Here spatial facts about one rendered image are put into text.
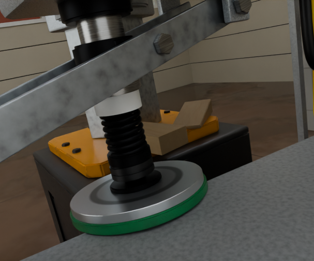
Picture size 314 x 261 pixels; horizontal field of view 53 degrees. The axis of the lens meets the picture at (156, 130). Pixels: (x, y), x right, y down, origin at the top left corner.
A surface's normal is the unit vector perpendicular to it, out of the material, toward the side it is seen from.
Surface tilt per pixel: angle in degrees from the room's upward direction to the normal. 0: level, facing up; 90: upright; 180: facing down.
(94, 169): 90
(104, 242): 0
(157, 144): 90
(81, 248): 0
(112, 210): 6
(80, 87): 90
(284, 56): 90
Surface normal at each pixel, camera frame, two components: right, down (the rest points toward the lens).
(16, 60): 0.54, 0.11
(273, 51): -0.82, 0.29
